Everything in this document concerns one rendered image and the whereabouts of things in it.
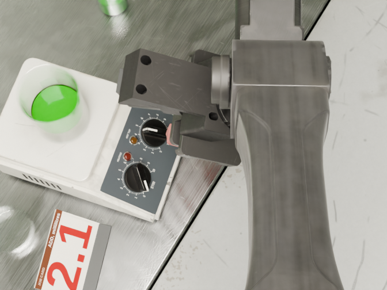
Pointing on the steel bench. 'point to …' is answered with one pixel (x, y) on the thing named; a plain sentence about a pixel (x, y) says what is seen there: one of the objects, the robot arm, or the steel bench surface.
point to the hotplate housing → (14, 170)
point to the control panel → (169, 155)
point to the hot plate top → (28, 144)
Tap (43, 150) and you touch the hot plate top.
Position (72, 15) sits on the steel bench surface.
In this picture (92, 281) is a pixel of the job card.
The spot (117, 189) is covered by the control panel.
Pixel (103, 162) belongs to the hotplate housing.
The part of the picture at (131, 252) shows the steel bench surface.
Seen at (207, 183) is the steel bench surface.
